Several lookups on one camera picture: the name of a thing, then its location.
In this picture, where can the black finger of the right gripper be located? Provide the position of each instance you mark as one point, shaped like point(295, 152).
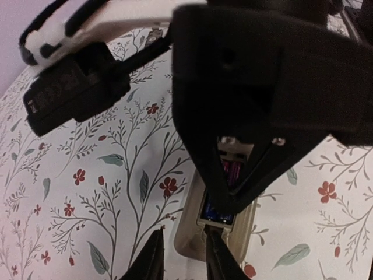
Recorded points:
point(205, 110)

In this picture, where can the floral patterned table mat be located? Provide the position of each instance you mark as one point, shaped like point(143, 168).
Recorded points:
point(80, 202)

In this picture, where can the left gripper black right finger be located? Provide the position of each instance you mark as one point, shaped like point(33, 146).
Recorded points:
point(220, 263)

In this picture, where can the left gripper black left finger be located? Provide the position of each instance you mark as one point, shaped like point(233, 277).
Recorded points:
point(149, 264)

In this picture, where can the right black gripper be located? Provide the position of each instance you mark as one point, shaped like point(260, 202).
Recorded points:
point(314, 79)

